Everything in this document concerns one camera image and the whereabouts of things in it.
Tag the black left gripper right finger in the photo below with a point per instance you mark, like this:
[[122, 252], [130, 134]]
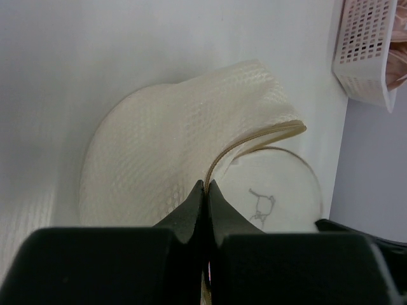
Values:
[[248, 266]]

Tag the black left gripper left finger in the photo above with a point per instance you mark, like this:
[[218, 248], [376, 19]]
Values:
[[161, 264]]

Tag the cream mesh laundry bag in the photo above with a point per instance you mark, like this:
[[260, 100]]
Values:
[[151, 149]]

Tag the pink bra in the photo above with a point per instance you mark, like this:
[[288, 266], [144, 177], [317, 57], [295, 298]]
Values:
[[396, 61]]

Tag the white plastic basket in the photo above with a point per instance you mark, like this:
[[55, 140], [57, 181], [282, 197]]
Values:
[[362, 51]]

